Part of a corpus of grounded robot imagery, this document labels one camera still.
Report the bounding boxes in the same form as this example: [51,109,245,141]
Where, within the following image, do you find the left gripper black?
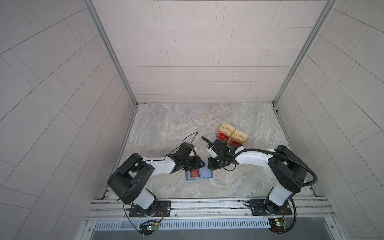
[180,155,206,172]

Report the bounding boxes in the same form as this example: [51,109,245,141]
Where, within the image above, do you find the red cards stack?
[216,131,230,143]
[229,139,242,147]

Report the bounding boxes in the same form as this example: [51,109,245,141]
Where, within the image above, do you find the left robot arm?
[107,142,205,216]

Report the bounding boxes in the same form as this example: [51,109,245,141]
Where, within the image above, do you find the clear acrylic card stand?
[216,122,249,147]

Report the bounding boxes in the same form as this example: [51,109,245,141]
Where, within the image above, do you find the gold cards right stack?
[231,129,249,145]

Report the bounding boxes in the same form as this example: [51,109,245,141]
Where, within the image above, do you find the gold cards stack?
[231,129,249,145]
[219,122,236,137]

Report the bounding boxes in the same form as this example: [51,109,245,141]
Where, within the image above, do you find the gold cards left stack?
[219,122,236,137]

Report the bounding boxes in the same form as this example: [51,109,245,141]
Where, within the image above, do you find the left green circuit board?
[139,221,160,236]

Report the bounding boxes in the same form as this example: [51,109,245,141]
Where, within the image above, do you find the green circuit board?
[268,218,287,233]
[139,221,160,236]

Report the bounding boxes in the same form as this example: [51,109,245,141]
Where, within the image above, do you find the right green circuit board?
[268,218,287,233]

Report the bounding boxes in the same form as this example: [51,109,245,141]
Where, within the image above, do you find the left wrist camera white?
[189,147,197,157]

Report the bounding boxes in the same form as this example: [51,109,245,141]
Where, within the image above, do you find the left camera black cable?
[166,131,199,155]

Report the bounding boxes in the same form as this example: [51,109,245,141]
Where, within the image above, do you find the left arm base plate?
[129,200,172,218]

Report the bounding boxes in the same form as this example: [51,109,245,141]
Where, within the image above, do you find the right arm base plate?
[245,200,293,216]

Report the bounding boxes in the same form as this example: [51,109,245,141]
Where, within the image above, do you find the aluminium mounting rail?
[85,196,336,221]

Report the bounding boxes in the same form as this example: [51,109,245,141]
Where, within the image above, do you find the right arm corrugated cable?
[200,136,319,233]

